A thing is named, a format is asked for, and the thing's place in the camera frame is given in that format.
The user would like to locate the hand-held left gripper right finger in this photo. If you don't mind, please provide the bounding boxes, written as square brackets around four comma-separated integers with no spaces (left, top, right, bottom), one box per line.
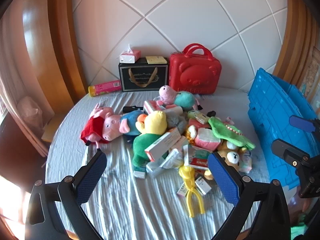
[207,152,292,240]

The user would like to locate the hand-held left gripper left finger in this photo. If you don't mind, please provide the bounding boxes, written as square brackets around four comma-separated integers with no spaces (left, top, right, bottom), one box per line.
[25,151,108,240]

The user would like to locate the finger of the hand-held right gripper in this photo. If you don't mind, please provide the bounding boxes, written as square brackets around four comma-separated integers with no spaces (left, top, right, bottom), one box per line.
[271,138,312,171]
[289,115,320,133]

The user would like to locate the blue plastic crate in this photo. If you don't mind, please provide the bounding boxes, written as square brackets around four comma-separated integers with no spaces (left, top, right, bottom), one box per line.
[247,67,320,189]

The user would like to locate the pink green sanitary pad pack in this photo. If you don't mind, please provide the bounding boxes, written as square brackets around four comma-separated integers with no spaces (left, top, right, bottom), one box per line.
[194,128,222,152]

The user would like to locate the brown bear plush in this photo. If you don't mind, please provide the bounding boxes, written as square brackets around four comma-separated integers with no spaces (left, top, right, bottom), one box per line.
[204,140,250,180]

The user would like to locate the white box red label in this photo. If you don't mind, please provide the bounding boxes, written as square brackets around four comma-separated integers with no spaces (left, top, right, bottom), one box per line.
[184,145,213,168]

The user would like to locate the yellow plastic tongs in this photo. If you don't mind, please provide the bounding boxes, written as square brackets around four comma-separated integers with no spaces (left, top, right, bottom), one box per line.
[178,166,206,218]

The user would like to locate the small pink white box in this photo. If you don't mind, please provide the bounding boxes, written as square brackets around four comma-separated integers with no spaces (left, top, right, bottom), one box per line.
[177,182,187,198]

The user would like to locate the striped grey bed sheet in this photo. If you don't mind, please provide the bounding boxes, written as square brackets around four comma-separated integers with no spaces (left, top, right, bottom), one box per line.
[45,87,283,240]

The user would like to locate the small white green box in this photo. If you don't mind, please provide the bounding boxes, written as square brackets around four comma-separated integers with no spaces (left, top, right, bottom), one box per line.
[134,166,146,179]

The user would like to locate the pig plush red dress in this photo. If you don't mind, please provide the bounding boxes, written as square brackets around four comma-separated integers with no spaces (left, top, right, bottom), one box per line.
[80,105,114,145]

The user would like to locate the green crocodile plush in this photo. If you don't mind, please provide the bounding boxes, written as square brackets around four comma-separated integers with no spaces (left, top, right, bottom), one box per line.
[208,116,256,150]

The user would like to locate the clear wrapped pack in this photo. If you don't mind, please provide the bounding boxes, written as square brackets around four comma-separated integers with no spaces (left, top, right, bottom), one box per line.
[160,149,187,169]

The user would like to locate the pig plush blue shirt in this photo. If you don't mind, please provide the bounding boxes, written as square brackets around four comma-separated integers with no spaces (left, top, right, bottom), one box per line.
[102,110,148,140]

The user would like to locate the wooden nightstand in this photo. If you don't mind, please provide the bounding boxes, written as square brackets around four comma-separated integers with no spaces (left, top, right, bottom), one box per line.
[41,114,67,143]

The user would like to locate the green small toy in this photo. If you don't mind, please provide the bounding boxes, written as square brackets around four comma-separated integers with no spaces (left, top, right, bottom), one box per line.
[187,110,210,124]

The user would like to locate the white box orange stripe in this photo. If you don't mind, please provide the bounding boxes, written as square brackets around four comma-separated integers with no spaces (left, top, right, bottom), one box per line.
[144,127,181,162]

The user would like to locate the grey plush toy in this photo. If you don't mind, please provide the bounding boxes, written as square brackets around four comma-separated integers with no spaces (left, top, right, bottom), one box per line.
[165,112,188,130]

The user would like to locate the yellow duck plush green body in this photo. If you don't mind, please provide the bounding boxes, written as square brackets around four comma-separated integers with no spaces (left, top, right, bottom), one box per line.
[132,110,167,167]

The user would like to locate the white tube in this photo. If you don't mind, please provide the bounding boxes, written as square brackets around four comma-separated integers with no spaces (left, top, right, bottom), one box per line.
[164,106,184,115]

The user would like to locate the pig plush teal body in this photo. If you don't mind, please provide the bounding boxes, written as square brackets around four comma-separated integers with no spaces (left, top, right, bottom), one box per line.
[156,85,202,112]

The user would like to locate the pink tube can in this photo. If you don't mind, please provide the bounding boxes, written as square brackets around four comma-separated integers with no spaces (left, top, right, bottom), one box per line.
[88,80,122,98]

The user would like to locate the translucent plastic bag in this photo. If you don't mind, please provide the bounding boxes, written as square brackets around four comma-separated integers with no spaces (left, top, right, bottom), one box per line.
[17,96,42,130]

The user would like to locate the red bear suitcase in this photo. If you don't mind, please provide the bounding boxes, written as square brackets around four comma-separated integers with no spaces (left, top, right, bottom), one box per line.
[168,43,222,95]

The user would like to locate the black gift box gold ribbon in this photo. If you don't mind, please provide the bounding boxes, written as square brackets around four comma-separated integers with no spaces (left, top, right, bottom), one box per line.
[118,57,169,92]

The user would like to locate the pink tissue pack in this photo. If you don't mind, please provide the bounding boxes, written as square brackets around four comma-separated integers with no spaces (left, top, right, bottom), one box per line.
[119,44,142,64]

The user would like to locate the flat yellow box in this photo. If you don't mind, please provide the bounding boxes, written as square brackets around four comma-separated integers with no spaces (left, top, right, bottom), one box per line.
[146,56,168,64]

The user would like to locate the wood framed white padded headboard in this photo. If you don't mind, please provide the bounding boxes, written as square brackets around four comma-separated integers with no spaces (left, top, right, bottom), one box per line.
[47,0,318,105]

